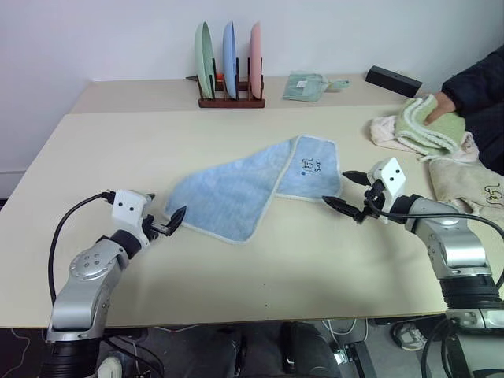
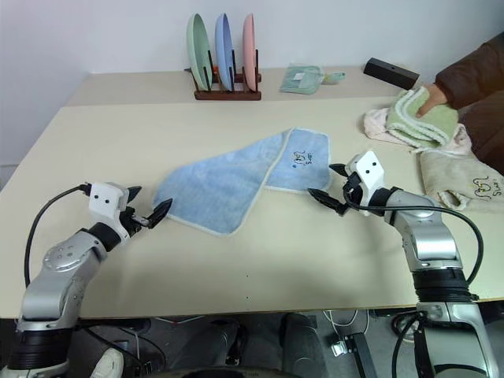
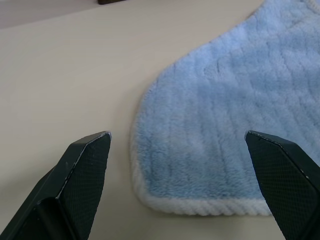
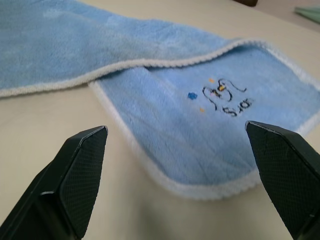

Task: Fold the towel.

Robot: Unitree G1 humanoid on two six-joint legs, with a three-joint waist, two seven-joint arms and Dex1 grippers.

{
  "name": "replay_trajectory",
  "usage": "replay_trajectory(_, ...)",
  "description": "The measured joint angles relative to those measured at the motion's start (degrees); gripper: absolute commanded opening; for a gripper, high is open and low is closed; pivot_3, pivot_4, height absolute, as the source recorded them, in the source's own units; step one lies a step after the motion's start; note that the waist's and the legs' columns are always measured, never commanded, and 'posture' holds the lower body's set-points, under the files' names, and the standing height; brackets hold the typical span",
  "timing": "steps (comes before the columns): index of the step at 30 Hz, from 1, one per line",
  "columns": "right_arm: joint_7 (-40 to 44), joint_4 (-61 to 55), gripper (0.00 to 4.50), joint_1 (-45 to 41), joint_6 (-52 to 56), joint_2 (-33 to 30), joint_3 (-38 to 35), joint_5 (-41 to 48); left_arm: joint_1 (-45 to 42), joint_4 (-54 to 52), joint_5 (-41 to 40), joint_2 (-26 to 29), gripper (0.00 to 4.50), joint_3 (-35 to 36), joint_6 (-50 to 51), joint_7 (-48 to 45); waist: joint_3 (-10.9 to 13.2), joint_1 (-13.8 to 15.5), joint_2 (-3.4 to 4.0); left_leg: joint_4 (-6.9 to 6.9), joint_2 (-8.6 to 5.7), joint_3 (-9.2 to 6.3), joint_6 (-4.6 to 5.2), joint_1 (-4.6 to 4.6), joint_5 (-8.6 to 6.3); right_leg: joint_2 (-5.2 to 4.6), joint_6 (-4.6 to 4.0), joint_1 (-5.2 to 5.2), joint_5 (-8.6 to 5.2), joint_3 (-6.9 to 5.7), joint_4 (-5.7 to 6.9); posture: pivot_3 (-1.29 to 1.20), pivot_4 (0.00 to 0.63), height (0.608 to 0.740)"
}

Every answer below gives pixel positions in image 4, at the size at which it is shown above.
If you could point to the pale green cloth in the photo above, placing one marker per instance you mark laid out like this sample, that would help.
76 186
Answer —
309 11

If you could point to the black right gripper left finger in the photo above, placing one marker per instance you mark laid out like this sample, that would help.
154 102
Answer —
62 182

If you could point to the light blue towel white trim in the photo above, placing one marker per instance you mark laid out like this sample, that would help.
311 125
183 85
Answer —
155 82

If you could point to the dark brown object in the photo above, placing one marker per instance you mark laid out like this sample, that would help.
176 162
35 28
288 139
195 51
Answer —
250 2

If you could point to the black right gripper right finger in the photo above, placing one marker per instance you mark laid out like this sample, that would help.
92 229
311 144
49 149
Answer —
282 175

